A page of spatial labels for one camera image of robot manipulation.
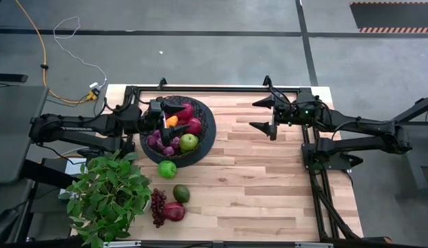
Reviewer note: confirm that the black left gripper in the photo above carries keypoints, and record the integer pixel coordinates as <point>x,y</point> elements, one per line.
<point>154,115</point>

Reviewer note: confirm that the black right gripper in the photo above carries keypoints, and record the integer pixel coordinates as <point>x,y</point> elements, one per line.
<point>284,113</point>

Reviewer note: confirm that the yellow orange pepper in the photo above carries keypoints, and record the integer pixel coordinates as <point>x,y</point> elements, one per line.
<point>172,121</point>

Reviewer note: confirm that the yellow-green pear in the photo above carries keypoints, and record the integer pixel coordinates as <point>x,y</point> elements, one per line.
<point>188,142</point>

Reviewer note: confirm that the bright green apple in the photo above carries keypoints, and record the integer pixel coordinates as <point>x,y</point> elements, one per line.
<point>167,169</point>

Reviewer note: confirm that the dark green avocado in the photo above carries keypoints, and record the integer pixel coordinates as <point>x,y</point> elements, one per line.
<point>181,193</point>

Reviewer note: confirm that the dark red pomegranate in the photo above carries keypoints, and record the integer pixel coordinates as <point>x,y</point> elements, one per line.
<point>174,211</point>

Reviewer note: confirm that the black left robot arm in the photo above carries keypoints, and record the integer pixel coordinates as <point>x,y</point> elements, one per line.
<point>79,125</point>

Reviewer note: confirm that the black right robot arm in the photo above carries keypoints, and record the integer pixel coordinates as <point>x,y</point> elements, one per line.
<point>358,124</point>

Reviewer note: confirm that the white power adapter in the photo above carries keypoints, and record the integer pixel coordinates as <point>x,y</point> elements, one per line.
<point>94,85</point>

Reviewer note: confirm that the dark red grape bunch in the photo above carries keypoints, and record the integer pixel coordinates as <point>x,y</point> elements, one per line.
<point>158,206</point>

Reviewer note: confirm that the green potted plant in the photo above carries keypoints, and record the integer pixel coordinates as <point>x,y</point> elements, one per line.
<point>107,196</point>

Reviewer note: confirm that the white paper sheet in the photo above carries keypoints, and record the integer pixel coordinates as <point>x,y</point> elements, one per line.
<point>74,167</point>

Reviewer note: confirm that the black oblong object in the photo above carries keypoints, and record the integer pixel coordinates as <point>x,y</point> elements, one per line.
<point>45,174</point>

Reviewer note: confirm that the black metal table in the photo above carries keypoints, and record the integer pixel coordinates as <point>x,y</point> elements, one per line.
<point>418,106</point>

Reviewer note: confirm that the dark mat with hazard stripes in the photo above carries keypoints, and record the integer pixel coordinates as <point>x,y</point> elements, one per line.
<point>393,17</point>

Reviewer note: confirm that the dark side desk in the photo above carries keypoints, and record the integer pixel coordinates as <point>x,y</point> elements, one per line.
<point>45,213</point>

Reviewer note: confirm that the grey desk top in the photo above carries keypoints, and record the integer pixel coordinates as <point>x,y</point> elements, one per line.
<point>13,131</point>

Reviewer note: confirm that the black flat bar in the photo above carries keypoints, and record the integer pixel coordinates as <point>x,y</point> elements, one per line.
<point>10,77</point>

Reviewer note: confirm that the black computer mouse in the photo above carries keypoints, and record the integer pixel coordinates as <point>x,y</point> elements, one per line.
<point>3,224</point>

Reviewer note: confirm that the black aluminium table frame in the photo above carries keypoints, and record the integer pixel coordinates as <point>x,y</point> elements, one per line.
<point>217,89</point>

